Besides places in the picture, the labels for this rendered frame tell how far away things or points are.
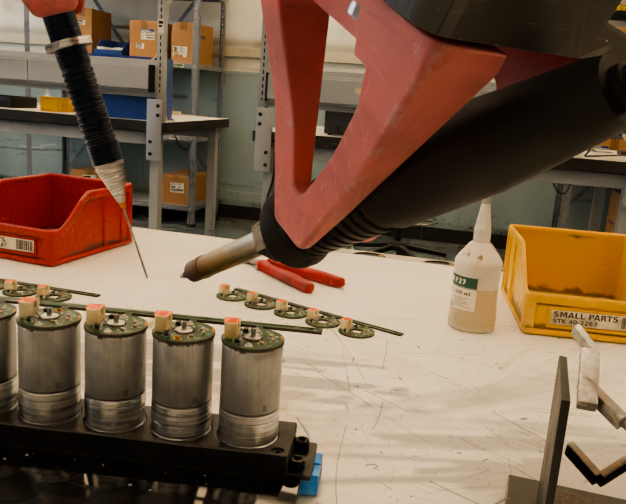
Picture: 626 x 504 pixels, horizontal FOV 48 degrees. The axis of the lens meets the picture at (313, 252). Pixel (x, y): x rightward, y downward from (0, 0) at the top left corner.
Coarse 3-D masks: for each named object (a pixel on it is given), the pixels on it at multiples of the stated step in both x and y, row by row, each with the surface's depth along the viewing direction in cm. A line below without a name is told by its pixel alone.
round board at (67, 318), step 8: (40, 312) 29; (56, 312) 29; (64, 312) 29; (72, 312) 30; (16, 320) 28; (24, 320) 28; (32, 320) 28; (40, 320) 28; (48, 320) 28; (56, 320) 28; (64, 320) 28; (72, 320) 29; (80, 320) 29; (32, 328) 28; (40, 328) 28; (48, 328) 28; (56, 328) 28
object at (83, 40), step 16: (48, 16) 24; (64, 16) 24; (48, 32) 24; (64, 32) 24; (80, 32) 24; (48, 48) 24; (64, 48) 24; (80, 48) 24; (64, 64) 24; (80, 64) 24; (64, 80) 25; (80, 80) 24; (96, 80) 25; (80, 96) 24; (96, 96) 25; (80, 112) 25; (96, 112) 25; (96, 128) 25; (112, 128) 25; (96, 144) 25; (112, 144) 25; (96, 160) 25; (112, 160) 25
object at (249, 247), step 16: (256, 224) 21; (240, 240) 23; (256, 240) 22; (208, 256) 24; (224, 256) 24; (240, 256) 23; (256, 256) 23; (272, 256) 22; (192, 272) 25; (208, 272) 25
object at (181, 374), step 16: (176, 336) 27; (160, 352) 27; (176, 352) 27; (192, 352) 27; (208, 352) 28; (160, 368) 28; (176, 368) 27; (192, 368) 27; (208, 368) 28; (160, 384) 28; (176, 384) 27; (192, 384) 28; (208, 384) 28; (160, 400) 28; (176, 400) 28; (192, 400) 28; (208, 400) 29; (160, 416) 28; (176, 416) 28; (192, 416) 28; (208, 416) 29; (160, 432) 28; (176, 432) 28; (192, 432) 28; (208, 432) 29
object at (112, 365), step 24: (96, 336) 27; (144, 336) 28; (96, 360) 28; (120, 360) 28; (144, 360) 29; (96, 384) 28; (120, 384) 28; (144, 384) 29; (96, 408) 28; (120, 408) 28; (144, 408) 29; (120, 432) 28
